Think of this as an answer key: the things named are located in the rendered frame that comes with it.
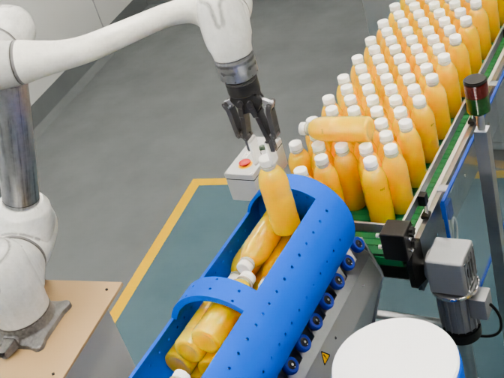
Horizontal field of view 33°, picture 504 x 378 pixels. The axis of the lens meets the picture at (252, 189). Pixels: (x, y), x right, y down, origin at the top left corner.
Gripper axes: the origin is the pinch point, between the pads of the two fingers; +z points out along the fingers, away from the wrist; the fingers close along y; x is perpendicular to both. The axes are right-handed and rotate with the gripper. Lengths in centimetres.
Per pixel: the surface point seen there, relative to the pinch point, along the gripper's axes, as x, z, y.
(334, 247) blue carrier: -0.9, 27.5, 12.6
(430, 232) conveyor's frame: 38, 53, 21
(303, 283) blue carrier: -17.2, 25.0, 12.0
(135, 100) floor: 245, 137, -259
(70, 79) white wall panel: 259, 129, -323
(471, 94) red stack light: 52, 16, 34
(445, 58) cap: 93, 27, 13
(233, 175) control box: 28, 29, -32
